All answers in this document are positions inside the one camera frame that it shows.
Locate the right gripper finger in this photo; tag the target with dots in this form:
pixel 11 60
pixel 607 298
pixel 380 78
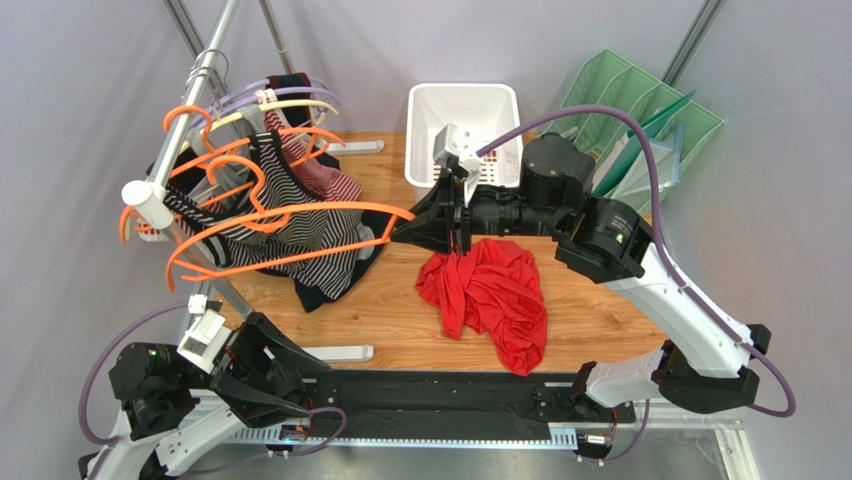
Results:
pixel 437 208
pixel 435 234

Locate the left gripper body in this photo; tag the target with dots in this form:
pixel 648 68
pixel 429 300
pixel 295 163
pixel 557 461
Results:
pixel 251 359

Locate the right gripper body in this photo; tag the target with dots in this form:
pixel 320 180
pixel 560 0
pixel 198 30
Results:
pixel 459 215

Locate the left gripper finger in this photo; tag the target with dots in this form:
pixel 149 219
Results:
pixel 262 401
pixel 266 351

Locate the red tank top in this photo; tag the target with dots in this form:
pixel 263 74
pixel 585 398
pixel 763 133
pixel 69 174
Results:
pixel 494 289

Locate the orange plastic hanger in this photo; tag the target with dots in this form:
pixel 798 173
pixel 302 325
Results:
pixel 270 221

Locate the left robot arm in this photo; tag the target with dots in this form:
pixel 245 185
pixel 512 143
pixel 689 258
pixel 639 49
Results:
pixel 179 401

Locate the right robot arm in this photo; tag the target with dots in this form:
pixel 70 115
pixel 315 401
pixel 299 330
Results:
pixel 703 366

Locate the red white striped top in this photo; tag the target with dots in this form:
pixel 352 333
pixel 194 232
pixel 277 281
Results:
pixel 320 173

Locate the black white striped top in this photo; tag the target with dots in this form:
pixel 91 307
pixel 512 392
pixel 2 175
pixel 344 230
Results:
pixel 317 281

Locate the grey garment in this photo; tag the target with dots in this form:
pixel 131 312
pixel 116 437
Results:
pixel 365 234

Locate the white plastic basket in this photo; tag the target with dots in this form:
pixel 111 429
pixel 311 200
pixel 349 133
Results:
pixel 481 111

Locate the metal clothes rack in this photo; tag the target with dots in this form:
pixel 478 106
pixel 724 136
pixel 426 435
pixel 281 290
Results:
pixel 205 76

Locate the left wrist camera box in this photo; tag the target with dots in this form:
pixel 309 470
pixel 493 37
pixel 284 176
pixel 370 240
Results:
pixel 206 336

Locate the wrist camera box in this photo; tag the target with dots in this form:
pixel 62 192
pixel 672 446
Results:
pixel 452 151
pixel 206 336

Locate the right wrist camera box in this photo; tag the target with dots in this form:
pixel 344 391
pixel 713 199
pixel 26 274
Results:
pixel 452 151

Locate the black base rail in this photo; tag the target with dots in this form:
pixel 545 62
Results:
pixel 462 406

